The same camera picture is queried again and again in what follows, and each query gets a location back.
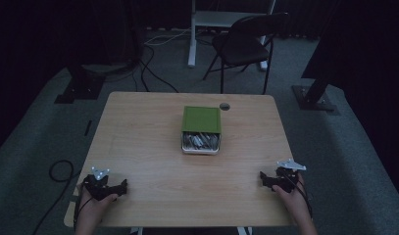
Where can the black folding chair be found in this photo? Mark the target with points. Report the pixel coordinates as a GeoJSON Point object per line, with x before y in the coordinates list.
{"type": "Point", "coordinates": [239, 49]}

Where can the pile of silver metal pieces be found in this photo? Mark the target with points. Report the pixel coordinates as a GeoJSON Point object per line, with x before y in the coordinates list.
{"type": "Point", "coordinates": [200, 141]}

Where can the metal tray with utensils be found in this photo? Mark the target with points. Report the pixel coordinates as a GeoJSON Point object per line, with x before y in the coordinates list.
{"type": "Point", "coordinates": [200, 150]}

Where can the small black floor strip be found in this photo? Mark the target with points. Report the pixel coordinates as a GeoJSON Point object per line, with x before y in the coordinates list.
{"type": "Point", "coordinates": [88, 127]}

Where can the white desk frame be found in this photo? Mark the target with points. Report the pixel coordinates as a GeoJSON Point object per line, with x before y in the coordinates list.
{"type": "Point", "coordinates": [216, 19]}

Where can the person's right hand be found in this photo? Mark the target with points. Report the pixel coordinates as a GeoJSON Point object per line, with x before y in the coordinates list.
{"type": "Point", "coordinates": [293, 200]}

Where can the white table foot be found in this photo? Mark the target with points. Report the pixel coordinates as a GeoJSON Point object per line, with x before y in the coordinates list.
{"type": "Point", "coordinates": [245, 231]}
{"type": "Point", "coordinates": [137, 231]}

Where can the black stand base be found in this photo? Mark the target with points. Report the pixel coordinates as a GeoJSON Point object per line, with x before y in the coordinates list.
{"type": "Point", "coordinates": [313, 99]}
{"type": "Point", "coordinates": [80, 88]}

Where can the green box lid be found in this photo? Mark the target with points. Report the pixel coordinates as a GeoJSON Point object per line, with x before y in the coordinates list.
{"type": "Point", "coordinates": [201, 119]}

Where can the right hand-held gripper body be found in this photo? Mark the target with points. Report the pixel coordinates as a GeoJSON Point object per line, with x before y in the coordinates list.
{"type": "Point", "coordinates": [286, 178]}

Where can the person's left hand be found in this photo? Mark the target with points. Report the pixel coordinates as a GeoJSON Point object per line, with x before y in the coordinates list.
{"type": "Point", "coordinates": [95, 207]}

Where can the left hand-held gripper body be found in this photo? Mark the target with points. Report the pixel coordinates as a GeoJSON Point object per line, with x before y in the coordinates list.
{"type": "Point", "coordinates": [97, 186]}

